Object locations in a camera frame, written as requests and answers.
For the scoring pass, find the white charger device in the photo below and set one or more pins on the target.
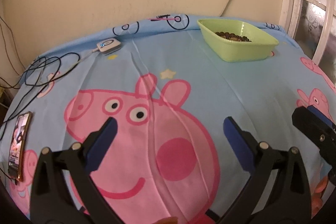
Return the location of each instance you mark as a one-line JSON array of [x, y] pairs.
[[108, 46]]

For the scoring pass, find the smartphone with gold case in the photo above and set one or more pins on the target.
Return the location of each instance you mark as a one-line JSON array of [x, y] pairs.
[[17, 146]]

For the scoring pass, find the blue cartoon pig bedsheet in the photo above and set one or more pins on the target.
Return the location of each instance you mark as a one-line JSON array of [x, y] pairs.
[[170, 94]]

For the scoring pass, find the person right hand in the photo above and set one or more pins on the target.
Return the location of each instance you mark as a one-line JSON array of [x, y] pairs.
[[316, 198]]

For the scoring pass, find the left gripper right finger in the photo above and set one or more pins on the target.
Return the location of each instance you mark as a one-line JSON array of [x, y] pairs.
[[277, 190]]

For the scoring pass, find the white window frame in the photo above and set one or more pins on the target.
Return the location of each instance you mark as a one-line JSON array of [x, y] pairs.
[[312, 24]]

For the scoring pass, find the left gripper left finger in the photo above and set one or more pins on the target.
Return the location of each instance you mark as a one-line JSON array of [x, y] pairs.
[[50, 200]]

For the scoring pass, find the person left hand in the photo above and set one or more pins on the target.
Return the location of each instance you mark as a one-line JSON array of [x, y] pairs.
[[169, 220]]

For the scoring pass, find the green plastic tray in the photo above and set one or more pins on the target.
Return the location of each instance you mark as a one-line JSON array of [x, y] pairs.
[[235, 40]]

